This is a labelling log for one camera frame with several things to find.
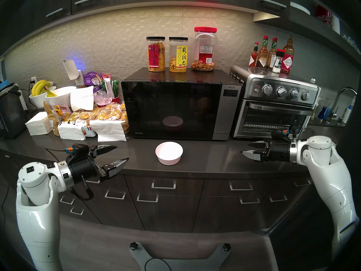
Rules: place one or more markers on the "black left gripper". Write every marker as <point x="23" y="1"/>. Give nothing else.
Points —
<point x="83" y="168"/>

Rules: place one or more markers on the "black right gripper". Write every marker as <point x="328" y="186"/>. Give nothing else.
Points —
<point x="277" y="152"/>

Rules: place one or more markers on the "pink bowl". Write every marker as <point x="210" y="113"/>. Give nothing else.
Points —
<point x="169" y="157"/>

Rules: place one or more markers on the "black glass microwave door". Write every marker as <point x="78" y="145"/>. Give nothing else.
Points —
<point x="146" y="109"/>

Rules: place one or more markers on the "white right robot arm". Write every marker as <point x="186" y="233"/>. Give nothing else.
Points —
<point x="332" y="183"/>

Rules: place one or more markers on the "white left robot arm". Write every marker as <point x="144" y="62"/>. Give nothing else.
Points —
<point x="36" y="216"/>

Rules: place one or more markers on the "black microwave oven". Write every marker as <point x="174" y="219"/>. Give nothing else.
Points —
<point x="229" y="115"/>

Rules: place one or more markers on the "white paper napkin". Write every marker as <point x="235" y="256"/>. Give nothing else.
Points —
<point x="70" y="132"/>
<point x="81" y="99"/>
<point x="108" y="130"/>

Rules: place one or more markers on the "white box French flag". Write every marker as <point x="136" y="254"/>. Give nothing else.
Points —
<point x="89" y="131"/>

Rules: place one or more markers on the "large clear madeleine bag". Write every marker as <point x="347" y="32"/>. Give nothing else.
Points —
<point x="112" y="112"/>

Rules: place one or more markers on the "small wrapped cake packets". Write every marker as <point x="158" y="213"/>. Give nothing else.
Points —
<point x="76" y="116"/>

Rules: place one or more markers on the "clear plastic bag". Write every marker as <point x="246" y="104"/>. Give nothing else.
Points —
<point x="102" y="98"/>

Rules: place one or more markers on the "pink yellow snack packet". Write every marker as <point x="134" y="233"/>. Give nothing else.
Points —
<point x="63" y="109"/>

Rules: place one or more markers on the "yellowish dish soap bottle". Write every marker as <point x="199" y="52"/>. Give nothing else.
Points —
<point x="313" y="115"/>

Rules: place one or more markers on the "stainless toaster oven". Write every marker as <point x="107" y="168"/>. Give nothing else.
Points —
<point x="272" y="81"/>

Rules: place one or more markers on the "green sachet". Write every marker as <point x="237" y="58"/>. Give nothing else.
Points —
<point x="115" y="88"/>

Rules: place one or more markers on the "white red sachet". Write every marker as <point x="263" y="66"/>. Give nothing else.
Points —
<point x="108" y="87"/>

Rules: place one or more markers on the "large white bowl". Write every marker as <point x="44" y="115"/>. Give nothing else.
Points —
<point x="63" y="96"/>

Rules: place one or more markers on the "blue sink item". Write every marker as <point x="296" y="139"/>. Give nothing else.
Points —
<point x="323" y="113"/>

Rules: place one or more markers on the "white napkin stack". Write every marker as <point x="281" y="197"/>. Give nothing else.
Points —
<point x="38" y="123"/>

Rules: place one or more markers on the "purple snack packet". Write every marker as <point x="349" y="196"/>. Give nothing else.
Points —
<point x="91" y="79"/>

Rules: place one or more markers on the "chrome sink faucet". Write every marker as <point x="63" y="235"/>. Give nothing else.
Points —
<point x="333" y="115"/>

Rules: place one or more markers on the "single yellow banana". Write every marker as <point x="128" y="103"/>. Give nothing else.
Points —
<point x="50" y="94"/>

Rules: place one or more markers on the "white shaker dark lid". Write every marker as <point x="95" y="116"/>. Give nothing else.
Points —
<point x="278" y="63"/>

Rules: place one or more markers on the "small red hot sauce bottle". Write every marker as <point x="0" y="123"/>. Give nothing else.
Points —
<point x="253" y="58"/>

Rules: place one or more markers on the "black base knob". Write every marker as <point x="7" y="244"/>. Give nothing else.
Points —
<point x="134" y="246"/>
<point x="226" y="247"/>

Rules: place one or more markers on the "Tabasco bottle brown sauce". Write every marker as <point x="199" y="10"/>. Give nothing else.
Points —
<point x="262" y="58"/>

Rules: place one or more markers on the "Tabasco bottle green sauce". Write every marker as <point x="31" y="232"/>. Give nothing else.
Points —
<point x="271" y="58"/>

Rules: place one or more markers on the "small white bowl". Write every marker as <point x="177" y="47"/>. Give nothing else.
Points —
<point x="36" y="101"/>

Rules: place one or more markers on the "large Tabasco bottle red label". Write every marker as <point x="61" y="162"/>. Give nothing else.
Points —
<point x="287" y="61"/>

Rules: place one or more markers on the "white soap bottle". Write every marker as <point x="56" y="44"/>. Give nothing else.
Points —
<point x="347" y="113"/>

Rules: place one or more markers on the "yellow banana bunch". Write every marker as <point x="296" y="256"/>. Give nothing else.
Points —
<point x="38" y="87"/>

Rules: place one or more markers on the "black countertop appliance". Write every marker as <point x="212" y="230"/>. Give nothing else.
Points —
<point x="11" y="115"/>

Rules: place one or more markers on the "clear jar red lid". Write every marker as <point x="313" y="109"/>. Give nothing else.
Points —
<point x="204" y="53"/>

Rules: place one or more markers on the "snack jar red label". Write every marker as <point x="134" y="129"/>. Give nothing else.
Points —
<point x="155" y="56"/>

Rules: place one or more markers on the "snack jar yellow label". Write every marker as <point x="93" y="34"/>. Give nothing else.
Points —
<point x="178" y="57"/>

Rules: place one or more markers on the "white cup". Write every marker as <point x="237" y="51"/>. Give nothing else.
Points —
<point x="335" y="23"/>

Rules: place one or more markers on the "red cup stack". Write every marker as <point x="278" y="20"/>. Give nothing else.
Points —
<point x="323" y="15"/>

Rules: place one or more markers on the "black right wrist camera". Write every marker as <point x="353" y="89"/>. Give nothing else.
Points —
<point x="280" y="135"/>

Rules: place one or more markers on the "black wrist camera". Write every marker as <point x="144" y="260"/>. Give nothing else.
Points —
<point x="80" y="150"/>
<point x="280" y="135"/>

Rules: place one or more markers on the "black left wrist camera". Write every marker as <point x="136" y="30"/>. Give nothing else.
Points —
<point x="80" y="150"/>

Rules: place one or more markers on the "white wall outlet plate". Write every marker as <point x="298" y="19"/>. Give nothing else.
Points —
<point x="80" y="80"/>

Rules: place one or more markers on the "white wall outlet with plug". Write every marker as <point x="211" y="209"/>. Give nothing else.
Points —
<point x="33" y="80"/>

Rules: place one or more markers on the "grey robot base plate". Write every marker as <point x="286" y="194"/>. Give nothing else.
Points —
<point x="180" y="265"/>

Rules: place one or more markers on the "dark open wall shelf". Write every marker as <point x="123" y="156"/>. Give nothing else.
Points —
<point x="310" y="27"/>

